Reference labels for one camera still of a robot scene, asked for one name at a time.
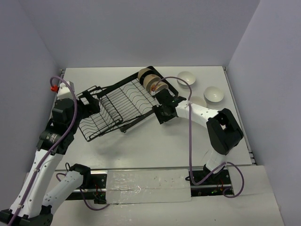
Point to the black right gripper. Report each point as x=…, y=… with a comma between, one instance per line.
x=156, y=109

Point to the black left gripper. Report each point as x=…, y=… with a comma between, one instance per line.
x=90, y=103

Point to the beige floral bowl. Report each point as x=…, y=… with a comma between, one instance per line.
x=156, y=87
x=149, y=80
x=144, y=71

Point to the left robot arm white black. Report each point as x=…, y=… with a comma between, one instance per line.
x=35, y=206

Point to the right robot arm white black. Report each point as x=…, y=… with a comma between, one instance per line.
x=222, y=127

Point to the cream floral bowl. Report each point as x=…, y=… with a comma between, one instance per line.
x=198, y=101

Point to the white bowl far back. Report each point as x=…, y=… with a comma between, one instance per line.
x=188, y=77

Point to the white bowl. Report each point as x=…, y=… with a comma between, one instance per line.
x=188, y=77
x=214, y=94

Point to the white bowl right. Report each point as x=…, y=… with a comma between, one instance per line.
x=214, y=94

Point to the white taped cover sheet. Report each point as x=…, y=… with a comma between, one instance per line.
x=147, y=186

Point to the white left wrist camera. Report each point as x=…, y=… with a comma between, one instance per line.
x=63, y=91

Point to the black wire dish rack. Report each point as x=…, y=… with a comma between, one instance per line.
x=122, y=105

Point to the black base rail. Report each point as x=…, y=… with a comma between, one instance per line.
x=96, y=190

